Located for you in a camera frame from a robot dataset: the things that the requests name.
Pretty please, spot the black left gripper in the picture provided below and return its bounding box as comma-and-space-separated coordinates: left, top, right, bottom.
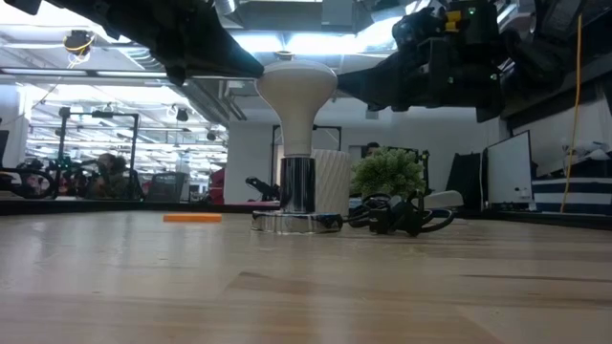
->
114, 0, 265, 87

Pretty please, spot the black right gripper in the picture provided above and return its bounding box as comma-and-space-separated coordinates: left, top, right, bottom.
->
337, 0, 508, 123

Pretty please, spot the white lightbulb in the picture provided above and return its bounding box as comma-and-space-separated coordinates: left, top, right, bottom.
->
254, 57, 339, 159

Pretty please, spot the grey stapler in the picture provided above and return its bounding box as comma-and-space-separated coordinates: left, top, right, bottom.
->
423, 189, 465, 210

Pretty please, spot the black lamp power cord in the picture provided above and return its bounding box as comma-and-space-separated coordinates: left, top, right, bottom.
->
342, 190, 457, 238

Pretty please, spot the green potted succulent plant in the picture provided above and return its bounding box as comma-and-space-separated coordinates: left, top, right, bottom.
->
350, 146, 427, 200

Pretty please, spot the white textured pen cup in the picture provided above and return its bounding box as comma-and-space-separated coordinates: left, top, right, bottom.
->
311, 148, 354, 217

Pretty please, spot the black office chair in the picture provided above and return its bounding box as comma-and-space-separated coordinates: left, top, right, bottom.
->
145, 171, 190, 203

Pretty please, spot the white whiteboard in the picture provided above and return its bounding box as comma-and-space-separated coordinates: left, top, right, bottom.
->
485, 129, 533, 207

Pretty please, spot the orange sticky note pad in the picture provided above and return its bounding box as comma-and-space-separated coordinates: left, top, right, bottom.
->
162, 213, 224, 224

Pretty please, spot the navy white striped box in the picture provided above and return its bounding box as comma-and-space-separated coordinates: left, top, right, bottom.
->
531, 177, 612, 216

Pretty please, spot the black background rig frame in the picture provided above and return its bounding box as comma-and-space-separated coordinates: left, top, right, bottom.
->
56, 107, 141, 202

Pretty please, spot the black ceiling camera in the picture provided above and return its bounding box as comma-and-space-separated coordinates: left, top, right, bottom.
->
63, 29, 96, 63

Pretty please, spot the yellow cable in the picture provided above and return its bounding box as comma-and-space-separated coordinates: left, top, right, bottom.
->
559, 13, 582, 214

